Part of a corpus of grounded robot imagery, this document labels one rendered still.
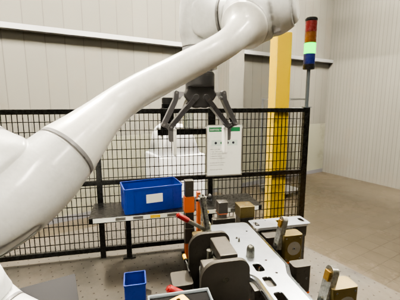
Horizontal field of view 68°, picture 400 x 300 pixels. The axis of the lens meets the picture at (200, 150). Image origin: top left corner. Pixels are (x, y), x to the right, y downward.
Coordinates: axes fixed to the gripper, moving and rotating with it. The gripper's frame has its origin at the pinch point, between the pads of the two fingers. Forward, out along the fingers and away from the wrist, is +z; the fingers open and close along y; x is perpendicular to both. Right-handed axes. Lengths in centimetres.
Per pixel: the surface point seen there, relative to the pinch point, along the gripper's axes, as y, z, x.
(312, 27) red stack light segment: 88, -55, 88
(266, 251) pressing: 33, 46, 25
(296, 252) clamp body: 47, 49, 27
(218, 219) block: 23, 47, 60
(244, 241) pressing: 27, 46, 35
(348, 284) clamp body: 44, 42, -6
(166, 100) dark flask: 2, -13, 97
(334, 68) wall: 404, -79, 495
